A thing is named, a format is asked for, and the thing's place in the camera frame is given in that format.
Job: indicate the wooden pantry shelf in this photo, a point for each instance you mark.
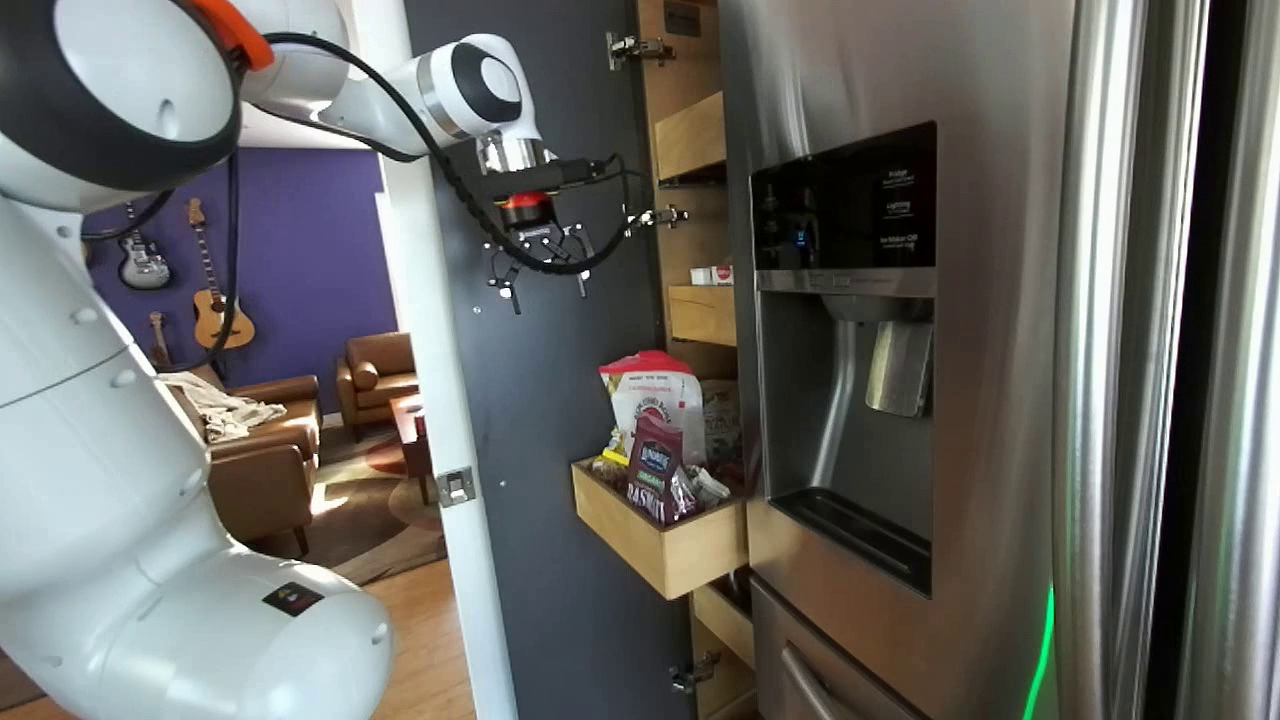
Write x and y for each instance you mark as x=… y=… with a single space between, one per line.
x=724 y=626
x=688 y=142
x=700 y=316

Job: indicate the yellow wrapped snack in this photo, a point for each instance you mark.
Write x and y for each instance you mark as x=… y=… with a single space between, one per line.
x=610 y=466

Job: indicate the stainless steel refrigerator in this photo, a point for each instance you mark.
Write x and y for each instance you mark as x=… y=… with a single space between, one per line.
x=1014 y=334

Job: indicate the maroon packet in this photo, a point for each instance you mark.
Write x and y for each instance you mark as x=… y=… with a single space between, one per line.
x=658 y=466

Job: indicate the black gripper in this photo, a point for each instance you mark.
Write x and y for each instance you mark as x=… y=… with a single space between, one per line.
x=535 y=241

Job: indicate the patterned floor rug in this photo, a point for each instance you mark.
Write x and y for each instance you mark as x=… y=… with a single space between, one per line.
x=372 y=522

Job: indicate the white and red packet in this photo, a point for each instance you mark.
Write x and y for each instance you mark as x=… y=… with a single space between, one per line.
x=649 y=387

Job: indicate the white throw blanket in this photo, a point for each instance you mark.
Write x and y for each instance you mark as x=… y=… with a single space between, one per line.
x=222 y=404

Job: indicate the brown acoustic guitar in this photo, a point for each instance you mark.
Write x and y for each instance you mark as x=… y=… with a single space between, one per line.
x=219 y=312

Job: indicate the metal cabinet hinge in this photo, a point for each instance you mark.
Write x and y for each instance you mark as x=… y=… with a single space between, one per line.
x=685 y=679
x=637 y=48
x=655 y=219

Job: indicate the pulled out wooden shelf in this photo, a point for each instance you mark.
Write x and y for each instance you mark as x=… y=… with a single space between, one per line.
x=655 y=544

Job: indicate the small wall guitar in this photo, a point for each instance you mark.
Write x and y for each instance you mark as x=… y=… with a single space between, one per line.
x=159 y=338

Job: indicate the brown leather sofa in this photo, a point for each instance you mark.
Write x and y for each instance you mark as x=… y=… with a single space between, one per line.
x=266 y=493

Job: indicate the brown leather armchair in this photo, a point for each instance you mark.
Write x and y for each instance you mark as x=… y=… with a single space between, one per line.
x=376 y=381

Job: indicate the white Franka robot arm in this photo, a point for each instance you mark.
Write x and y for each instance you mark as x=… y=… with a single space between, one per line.
x=107 y=442

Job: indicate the open pantry cabinet door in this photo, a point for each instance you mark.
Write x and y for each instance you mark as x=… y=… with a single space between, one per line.
x=563 y=401

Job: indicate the wooden coffee table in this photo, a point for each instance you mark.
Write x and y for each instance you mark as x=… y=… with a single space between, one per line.
x=411 y=442

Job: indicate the fridge water dispenser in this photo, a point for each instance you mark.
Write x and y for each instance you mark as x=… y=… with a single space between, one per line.
x=854 y=373

